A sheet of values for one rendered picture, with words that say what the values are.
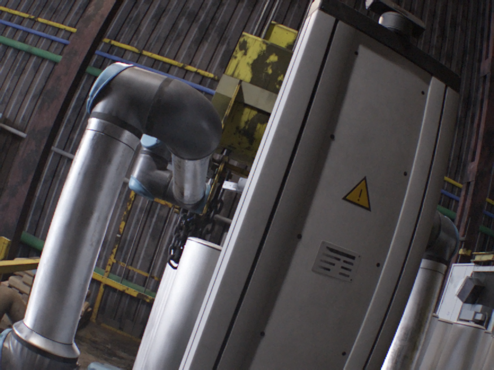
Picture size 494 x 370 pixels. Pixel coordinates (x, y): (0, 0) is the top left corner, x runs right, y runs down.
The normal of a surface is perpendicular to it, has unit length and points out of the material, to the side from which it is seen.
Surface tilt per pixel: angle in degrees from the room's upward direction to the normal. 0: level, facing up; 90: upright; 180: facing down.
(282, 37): 90
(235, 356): 90
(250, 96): 90
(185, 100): 77
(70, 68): 90
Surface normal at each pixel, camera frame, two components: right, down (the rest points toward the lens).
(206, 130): 0.76, 0.29
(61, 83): 0.18, -0.14
